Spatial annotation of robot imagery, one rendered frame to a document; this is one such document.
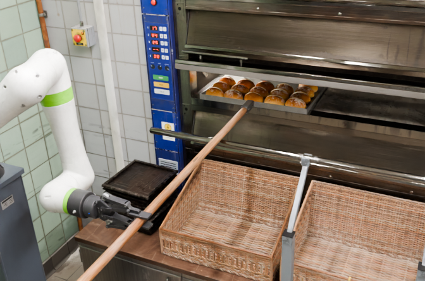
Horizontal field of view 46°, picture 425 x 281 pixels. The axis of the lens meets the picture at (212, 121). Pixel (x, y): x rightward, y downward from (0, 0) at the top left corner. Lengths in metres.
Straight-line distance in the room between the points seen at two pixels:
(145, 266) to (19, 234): 0.66
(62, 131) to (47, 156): 1.34
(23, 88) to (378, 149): 1.53
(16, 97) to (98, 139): 1.50
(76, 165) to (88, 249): 0.91
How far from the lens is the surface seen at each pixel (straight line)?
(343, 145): 2.39
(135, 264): 2.54
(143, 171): 2.68
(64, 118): 1.77
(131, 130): 2.85
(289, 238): 1.96
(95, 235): 2.66
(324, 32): 2.22
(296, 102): 2.36
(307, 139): 2.42
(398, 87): 2.07
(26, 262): 2.24
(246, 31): 2.32
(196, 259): 2.40
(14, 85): 1.57
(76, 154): 1.84
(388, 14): 2.15
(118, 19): 2.64
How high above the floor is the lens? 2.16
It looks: 25 degrees down
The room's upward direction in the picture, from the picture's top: 2 degrees counter-clockwise
